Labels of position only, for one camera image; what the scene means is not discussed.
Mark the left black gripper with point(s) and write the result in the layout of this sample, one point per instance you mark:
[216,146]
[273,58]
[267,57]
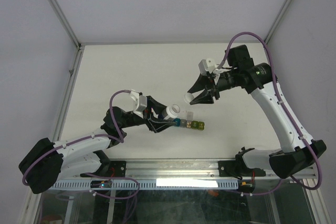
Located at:
[155,123]

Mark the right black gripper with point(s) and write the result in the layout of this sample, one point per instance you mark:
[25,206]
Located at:
[202,82]

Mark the white blue pill bottle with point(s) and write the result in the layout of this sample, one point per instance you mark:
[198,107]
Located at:
[171,112]

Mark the multicolour weekly pill organizer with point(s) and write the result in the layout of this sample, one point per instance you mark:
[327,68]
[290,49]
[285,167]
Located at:
[186,120]

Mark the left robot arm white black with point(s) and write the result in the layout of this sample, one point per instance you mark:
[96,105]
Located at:
[108,135]

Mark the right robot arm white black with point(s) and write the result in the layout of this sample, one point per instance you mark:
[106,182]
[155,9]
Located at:
[297,147]

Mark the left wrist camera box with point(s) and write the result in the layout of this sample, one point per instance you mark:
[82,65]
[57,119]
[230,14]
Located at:
[139,102]

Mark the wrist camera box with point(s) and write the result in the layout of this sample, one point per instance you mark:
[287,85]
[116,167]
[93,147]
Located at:
[208,66]
[139,102]

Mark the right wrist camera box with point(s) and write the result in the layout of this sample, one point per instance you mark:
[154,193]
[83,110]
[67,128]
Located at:
[208,66]

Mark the aluminium mounting rail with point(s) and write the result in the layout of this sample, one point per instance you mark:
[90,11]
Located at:
[168,167]

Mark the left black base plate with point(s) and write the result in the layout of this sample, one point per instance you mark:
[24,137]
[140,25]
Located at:
[112,169]

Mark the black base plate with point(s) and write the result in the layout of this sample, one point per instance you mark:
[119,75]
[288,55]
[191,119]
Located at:
[231,168]
[112,169]

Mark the white slotted cable duct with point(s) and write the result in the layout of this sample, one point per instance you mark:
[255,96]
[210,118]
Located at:
[145,184]

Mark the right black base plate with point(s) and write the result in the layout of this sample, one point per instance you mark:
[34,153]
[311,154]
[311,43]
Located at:
[231,168]

